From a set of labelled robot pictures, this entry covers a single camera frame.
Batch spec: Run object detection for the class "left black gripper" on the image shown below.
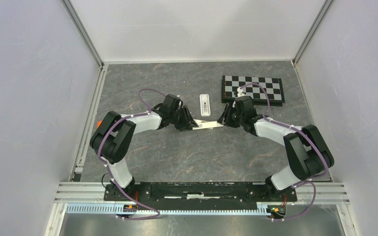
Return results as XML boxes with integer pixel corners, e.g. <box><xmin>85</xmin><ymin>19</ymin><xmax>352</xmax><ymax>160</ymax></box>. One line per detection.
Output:
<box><xmin>170</xmin><ymin>105</ymin><xmax>198</xmax><ymax>132</ymax></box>

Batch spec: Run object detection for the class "white bar lid strip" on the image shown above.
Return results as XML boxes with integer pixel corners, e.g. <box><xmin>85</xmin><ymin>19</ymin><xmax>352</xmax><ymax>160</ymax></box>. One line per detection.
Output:
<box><xmin>192</xmin><ymin>120</ymin><xmax>223</xmax><ymax>130</ymax></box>

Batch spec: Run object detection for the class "white remote control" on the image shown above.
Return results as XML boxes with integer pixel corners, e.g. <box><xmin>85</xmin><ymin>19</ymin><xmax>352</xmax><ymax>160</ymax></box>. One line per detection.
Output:
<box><xmin>199</xmin><ymin>94</ymin><xmax>211</xmax><ymax>117</ymax></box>

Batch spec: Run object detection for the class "long white plastic bar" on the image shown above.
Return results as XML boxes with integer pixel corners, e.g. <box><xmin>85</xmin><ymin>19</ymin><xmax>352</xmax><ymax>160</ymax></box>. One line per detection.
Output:
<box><xmin>193</xmin><ymin>119</ymin><xmax>217</xmax><ymax>130</ymax></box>

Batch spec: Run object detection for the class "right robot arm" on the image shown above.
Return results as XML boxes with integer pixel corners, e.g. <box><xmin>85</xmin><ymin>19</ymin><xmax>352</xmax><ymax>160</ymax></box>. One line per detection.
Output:
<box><xmin>218</xmin><ymin>96</ymin><xmax>334</xmax><ymax>201</ymax></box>

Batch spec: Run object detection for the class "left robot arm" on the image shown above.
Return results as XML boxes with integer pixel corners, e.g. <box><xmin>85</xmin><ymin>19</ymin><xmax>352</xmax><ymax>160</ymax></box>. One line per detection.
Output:
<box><xmin>90</xmin><ymin>94</ymin><xmax>198</xmax><ymax>200</ymax></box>

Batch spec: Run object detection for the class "black white chessboard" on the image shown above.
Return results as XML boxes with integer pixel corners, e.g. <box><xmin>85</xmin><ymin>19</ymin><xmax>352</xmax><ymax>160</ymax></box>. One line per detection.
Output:
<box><xmin>221</xmin><ymin>75</ymin><xmax>285</xmax><ymax>107</ymax></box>

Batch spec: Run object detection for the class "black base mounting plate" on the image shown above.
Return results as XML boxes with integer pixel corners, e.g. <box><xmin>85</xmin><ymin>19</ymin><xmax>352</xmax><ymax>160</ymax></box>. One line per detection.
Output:
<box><xmin>103</xmin><ymin>181</ymin><xmax>298</xmax><ymax>211</ymax></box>

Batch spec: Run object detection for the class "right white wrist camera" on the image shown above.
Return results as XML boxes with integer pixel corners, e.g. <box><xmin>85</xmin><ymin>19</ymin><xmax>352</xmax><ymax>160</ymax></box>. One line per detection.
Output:
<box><xmin>232</xmin><ymin>87</ymin><xmax>247</xmax><ymax>108</ymax></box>

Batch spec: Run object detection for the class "slotted cable duct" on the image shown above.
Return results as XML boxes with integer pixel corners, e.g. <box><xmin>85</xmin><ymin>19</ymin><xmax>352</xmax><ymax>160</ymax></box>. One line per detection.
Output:
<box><xmin>66</xmin><ymin>203</ymin><xmax>271</xmax><ymax>216</ymax></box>

